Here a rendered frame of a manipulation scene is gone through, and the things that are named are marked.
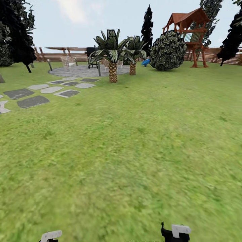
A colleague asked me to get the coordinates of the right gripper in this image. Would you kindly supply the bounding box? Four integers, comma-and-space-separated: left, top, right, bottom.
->
161, 222, 190, 242

